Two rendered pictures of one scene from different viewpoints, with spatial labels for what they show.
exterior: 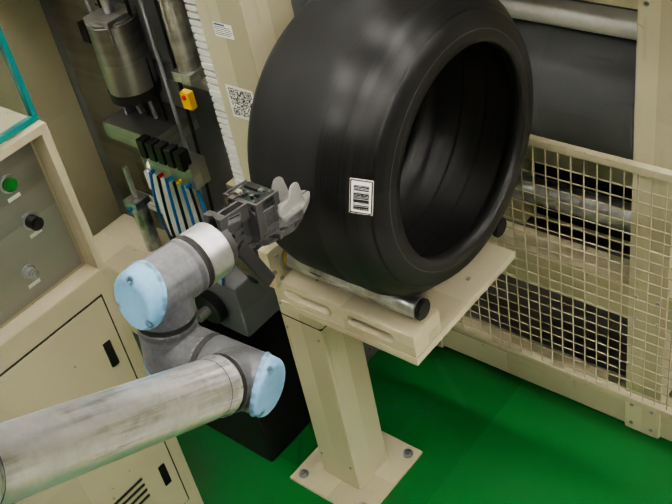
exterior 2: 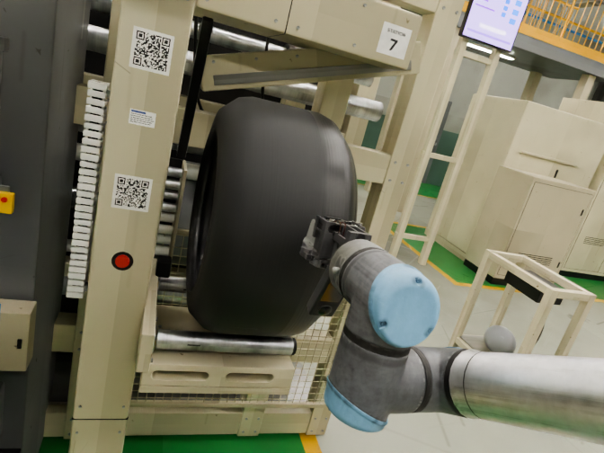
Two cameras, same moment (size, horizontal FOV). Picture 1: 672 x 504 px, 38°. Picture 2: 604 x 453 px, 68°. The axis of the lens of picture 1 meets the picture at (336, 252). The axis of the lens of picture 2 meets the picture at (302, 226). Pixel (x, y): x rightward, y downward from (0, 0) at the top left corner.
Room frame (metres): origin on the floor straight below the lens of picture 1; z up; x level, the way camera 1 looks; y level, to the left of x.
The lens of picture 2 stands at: (1.01, 0.80, 1.51)
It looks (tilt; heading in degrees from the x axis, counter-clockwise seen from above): 17 degrees down; 293
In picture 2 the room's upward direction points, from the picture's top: 15 degrees clockwise
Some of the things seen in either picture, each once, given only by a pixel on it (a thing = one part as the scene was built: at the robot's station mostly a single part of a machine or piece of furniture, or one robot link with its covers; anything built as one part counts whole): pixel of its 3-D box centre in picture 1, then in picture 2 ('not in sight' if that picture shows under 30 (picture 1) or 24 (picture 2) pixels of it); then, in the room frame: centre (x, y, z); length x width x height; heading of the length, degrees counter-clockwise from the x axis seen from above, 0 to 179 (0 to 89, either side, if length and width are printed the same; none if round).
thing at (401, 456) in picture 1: (355, 463); not in sight; (1.75, 0.07, 0.01); 0.27 x 0.27 x 0.02; 44
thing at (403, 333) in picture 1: (356, 304); (219, 365); (1.48, -0.02, 0.83); 0.36 x 0.09 x 0.06; 44
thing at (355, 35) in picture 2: not in sight; (305, 15); (1.69, -0.42, 1.71); 0.61 x 0.25 x 0.15; 44
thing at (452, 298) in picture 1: (398, 277); (211, 344); (1.58, -0.12, 0.80); 0.37 x 0.36 x 0.02; 134
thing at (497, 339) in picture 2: not in sight; (513, 324); (0.69, -2.34, 0.40); 0.60 x 0.35 x 0.80; 134
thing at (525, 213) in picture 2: not in sight; (525, 229); (0.71, -4.91, 0.62); 0.90 x 0.56 x 1.25; 44
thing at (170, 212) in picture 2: not in sight; (146, 204); (2.00, -0.24, 1.05); 0.20 x 0.15 x 0.30; 44
